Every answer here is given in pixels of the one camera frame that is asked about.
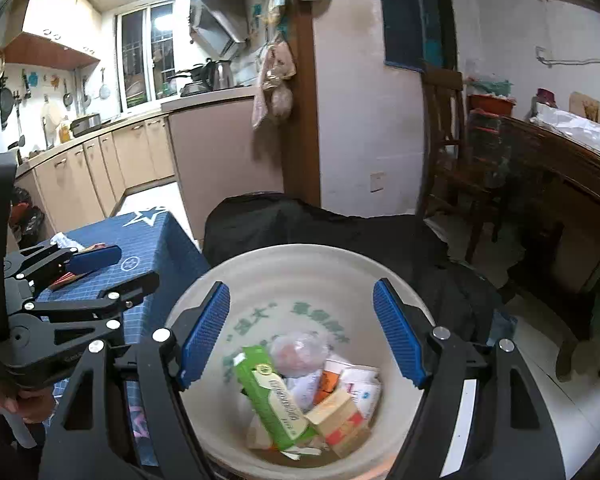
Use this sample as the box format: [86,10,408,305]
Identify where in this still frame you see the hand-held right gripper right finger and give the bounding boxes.
[372,278,566,480]

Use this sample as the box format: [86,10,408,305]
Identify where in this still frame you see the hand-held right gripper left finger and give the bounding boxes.
[40,281,231,480]

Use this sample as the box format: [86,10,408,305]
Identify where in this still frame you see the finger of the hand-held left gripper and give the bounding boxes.
[9,270,161,349]
[4,241,123,287]

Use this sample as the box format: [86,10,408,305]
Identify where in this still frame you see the white long packet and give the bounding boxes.
[340,366,384,422]

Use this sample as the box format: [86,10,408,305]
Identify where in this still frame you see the green white carton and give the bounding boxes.
[233,345,319,452]

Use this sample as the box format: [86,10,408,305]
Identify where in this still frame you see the clear plastic bag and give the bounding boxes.
[270,330,331,379]

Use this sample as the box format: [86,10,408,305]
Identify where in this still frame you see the red and tan box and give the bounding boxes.
[305,387,374,459]

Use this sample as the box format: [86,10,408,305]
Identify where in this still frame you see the white plastic bucket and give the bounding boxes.
[162,243,439,472]

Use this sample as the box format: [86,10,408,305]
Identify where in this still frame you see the person's left forearm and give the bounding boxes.
[0,400,47,480]

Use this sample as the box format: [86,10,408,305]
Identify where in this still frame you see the dark trash bags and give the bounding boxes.
[9,187,46,252]

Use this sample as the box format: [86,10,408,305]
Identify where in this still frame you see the person's left hand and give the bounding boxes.
[0,386,57,426]

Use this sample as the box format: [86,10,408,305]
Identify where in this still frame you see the white crumpled tissue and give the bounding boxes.
[47,231,85,252]

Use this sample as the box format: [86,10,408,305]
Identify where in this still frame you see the orange brown snack bag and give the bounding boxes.
[46,242,107,292]

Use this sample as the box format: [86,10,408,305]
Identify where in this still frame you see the blue grid tablecloth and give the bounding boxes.
[9,207,212,472]

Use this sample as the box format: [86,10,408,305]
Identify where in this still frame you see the white orange paper packet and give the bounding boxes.
[314,367,347,404]

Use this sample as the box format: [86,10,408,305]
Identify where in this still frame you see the beige kitchen base cabinets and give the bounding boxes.
[14,85,282,242]

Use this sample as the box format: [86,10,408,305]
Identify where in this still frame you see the black cloth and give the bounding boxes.
[202,192,507,361]

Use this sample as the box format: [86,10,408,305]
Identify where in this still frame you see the steel pot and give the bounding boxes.
[69,112,104,137]

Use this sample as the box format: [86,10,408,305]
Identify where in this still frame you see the white round board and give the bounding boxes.
[41,100,64,137]

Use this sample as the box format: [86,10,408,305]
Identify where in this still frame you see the wooden chair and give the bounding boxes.
[419,64,502,262]

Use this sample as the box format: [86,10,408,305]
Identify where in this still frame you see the kitchen window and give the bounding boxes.
[114,2,177,114]

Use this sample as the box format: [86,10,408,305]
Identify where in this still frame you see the black frying pan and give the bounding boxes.
[165,62,211,87]

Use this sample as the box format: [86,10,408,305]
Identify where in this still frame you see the dark wooden table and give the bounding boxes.
[499,114,600,378]

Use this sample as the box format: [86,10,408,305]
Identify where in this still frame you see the pink hanging plastic bag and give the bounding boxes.
[251,86,271,131]

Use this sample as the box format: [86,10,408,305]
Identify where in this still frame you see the steel kettle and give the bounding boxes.
[207,58,234,90]

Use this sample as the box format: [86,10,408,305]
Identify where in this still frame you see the red plastic basin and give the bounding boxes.
[467,92,517,117]

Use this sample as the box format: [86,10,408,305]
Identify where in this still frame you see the tan hanging plastic bag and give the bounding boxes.
[259,39,297,122]

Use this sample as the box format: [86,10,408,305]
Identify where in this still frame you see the steel range hood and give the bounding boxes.
[188,0,249,59]

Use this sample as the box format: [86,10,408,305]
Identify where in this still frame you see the white plastic sheet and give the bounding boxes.
[529,102,600,162]

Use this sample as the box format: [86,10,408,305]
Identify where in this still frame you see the light wooden board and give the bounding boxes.
[569,90,600,124]

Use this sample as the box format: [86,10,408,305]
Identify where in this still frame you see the wooden wall cabinet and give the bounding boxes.
[2,0,102,69]

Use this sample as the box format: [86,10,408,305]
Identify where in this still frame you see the white wall cable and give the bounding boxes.
[534,46,600,67]

